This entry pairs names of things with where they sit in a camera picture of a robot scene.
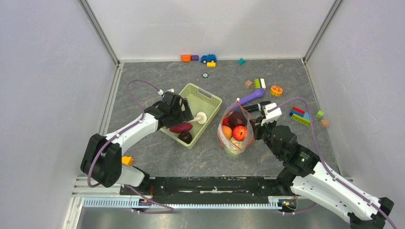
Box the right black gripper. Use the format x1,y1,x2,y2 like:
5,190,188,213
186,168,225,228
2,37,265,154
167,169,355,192
249,115,282,159

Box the red toy apple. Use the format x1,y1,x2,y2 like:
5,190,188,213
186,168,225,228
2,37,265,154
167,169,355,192
232,125,247,142

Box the purple toy sweet potato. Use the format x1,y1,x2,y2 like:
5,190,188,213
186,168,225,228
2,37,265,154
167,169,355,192
169,122,193,133

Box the clear orange zip top bag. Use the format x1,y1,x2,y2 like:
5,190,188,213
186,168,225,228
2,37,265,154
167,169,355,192
217,98,254,157

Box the dark brown toy fruit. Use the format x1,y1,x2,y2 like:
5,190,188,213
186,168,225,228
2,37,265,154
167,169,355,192
228,111,247,128

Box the white toy mushroom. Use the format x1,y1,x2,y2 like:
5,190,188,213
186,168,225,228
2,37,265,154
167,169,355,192
189,112,207,125

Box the green toy cabbage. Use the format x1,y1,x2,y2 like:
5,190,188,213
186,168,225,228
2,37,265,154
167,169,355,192
224,137,245,157

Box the dark purple toy mangosteen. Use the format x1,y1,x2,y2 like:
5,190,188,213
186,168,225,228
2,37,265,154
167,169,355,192
178,131,193,144

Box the light green plastic basket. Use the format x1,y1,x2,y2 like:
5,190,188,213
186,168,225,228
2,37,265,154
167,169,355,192
160,83,222,149

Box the orange toy peach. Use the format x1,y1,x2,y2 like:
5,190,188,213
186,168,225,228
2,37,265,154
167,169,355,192
222,125,233,139

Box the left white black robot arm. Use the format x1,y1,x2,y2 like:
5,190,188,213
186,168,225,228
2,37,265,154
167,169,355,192
80,91,194,195

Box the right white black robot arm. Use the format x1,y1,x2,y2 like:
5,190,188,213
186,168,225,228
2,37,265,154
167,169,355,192
249,118,394,229

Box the black microphone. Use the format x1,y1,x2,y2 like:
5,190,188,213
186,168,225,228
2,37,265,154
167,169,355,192
243,101,271,113

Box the purple flashlight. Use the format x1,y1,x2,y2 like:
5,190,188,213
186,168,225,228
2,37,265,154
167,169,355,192
239,88,266,105

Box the multicolour brick stack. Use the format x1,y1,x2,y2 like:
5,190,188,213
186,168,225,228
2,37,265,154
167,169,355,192
289,106,311,126

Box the orange yellow round toy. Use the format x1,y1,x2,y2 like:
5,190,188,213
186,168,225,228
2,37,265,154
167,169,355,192
270,85,283,97

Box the green white toy bricks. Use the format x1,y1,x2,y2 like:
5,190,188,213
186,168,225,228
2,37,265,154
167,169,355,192
254,78,266,90

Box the brown wooden cube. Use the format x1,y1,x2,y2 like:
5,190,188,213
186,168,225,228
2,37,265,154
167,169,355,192
244,80,253,89

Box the orange half round block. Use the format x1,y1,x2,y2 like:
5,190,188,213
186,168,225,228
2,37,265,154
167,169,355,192
181,54,192,62

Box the yellow toy brick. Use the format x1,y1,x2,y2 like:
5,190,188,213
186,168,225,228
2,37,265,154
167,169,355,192
206,62,216,68

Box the small green cube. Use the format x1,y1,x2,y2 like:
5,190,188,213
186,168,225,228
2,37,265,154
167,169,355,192
316,110,324,118

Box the blue toy car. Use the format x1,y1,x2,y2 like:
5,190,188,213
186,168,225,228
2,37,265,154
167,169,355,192
200,54,217,64

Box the tan wooden cube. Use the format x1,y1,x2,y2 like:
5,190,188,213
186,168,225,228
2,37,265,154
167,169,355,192
319,119,330,128

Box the yellow orange wedge block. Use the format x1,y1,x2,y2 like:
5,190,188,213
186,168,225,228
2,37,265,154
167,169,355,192
121,156,134,166

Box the teal triangular block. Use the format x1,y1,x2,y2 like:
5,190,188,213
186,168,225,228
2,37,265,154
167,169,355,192
238,58,246,65

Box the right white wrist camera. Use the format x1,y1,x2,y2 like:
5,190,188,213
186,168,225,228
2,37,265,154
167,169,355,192
261,103,282,125

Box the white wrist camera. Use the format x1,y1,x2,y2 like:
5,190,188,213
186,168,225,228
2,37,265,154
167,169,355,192
261,103,282,125
158,89,174,96

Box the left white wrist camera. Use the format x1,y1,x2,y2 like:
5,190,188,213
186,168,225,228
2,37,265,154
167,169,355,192
158,89,174,96

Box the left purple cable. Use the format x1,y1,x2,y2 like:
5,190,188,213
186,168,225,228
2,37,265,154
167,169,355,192
87,79,175,215

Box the purple cable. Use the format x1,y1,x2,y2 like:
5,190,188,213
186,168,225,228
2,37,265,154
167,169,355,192
269,97,398,229
87,79,175,215

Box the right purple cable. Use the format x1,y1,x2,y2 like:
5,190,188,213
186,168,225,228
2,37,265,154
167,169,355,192
269,97,398,229

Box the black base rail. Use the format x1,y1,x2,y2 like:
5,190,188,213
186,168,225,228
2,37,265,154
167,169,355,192
135,176,294,205

